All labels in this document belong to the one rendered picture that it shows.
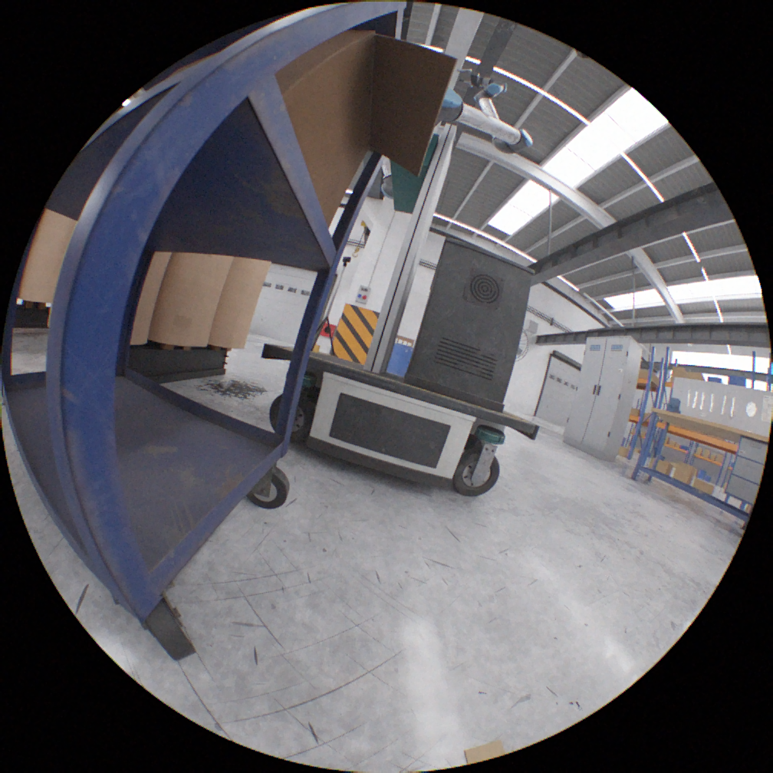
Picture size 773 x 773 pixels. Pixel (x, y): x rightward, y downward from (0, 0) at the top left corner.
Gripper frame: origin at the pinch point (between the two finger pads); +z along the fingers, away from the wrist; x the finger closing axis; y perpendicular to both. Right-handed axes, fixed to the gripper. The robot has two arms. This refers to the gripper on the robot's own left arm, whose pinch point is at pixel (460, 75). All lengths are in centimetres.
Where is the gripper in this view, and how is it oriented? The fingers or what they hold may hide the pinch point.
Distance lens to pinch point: 236.4
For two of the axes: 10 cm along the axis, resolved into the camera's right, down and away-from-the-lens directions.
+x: -3.0, 3.6, -8.8
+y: 3.8, -8.0, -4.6
